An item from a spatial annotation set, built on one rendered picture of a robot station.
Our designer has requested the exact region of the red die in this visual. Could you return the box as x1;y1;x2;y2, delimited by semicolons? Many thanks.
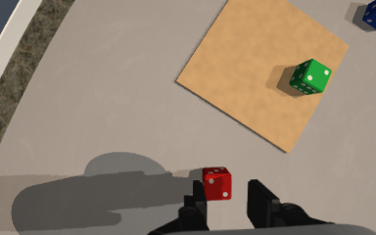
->
203;167;232;201

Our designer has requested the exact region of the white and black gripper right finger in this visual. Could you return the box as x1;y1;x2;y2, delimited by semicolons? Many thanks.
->
247;179;336;228

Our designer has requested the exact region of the tan square mat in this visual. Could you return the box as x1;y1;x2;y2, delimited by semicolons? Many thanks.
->
176;0;349;153

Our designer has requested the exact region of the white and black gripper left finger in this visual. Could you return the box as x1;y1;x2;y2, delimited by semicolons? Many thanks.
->
147;180;210;235

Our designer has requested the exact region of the green die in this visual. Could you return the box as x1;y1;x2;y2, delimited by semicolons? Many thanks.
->
289;59;332;95

